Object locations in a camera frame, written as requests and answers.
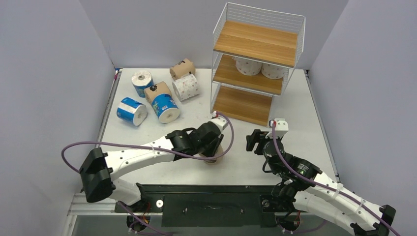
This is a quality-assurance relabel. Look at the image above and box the brown paper roll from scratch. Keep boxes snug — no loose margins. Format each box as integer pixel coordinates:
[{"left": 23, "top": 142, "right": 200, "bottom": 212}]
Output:
[
  {"left": 170, "top": 58, "right": 196, "bottom": 80},
  {"left": 144, "top": 81, "right": 172, "bottom": 103},
  {"left": 199, "top": 143, "right": 225, "bottom": 166}
]

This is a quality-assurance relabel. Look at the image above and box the blue paper roll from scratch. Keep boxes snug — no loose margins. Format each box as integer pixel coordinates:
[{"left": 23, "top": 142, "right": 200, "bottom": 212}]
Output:
[
  {"left": 151, "top": 94, "right": 180, "bottom": 123},
  {"left": 117, "top": 97, "right": 148, "bottom": 126},
  {"left": 131, "top": 70, "right": 154, "bottom": 98}
]

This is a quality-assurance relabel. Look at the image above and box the floral white paper roll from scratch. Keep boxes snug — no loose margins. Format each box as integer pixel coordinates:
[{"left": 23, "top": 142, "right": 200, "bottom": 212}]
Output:
[
  {"left": 172, "top": 74, "right": 200, "bottom": 101},
  {"left": 232, "top": 57, "right": 262, "bottom": 76},
  {"left": 261, "top": 63, "right": 287, "bottom": 80}
]

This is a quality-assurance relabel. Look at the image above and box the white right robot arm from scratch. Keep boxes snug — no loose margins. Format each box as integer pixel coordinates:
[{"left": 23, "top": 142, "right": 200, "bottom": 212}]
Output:
[{"left": 246, "top": 129, "right": 396, "bottom": 236}]

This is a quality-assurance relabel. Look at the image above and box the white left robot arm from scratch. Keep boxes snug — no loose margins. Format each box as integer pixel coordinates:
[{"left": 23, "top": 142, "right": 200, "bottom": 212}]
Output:
[{"left": 79, "top": 118, "right": 228, "bottom": 211}]

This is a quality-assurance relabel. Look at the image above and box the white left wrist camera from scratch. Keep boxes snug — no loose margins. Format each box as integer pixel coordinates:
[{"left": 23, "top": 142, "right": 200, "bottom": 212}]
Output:
[{"left": 209, "top": 111, "right": 229, "bottom": 132}]

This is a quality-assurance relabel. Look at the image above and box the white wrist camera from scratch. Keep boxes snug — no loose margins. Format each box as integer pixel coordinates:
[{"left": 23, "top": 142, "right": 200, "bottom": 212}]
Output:
[
  {"left": 209, "top": 111, "right": 229, "bottom": 132},
  {"left": 268, "top": 118, "right": 289, "bottom": 139}
]

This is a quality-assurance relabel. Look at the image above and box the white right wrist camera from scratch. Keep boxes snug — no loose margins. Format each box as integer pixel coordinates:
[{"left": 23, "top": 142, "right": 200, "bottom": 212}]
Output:
[{"left": 268, "top": 118, "right": 289, "bottom": 139}]

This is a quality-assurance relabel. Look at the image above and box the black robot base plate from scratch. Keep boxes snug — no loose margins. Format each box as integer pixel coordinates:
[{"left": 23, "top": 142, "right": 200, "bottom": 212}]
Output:
[{"left": 131, "top": 184, "right": 300, "bottom": 228}]

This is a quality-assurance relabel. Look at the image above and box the white wire wooden shelf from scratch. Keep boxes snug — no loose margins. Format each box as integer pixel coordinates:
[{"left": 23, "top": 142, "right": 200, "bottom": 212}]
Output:
[{"left": 210, "top": 2, "right": 306, "bottom": 125}]

